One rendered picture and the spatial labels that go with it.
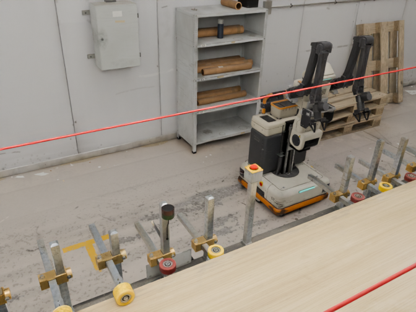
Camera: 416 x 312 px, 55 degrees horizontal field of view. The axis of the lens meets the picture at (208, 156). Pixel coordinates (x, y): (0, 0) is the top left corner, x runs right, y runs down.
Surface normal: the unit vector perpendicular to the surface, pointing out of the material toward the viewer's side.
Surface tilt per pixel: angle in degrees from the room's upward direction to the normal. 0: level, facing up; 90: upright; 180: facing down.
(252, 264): 0
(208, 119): 90
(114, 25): 90
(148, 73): 90
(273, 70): 90
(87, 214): 0
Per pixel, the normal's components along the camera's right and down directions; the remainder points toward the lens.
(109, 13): 0.49, 0.44
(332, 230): 0.03, -0.87
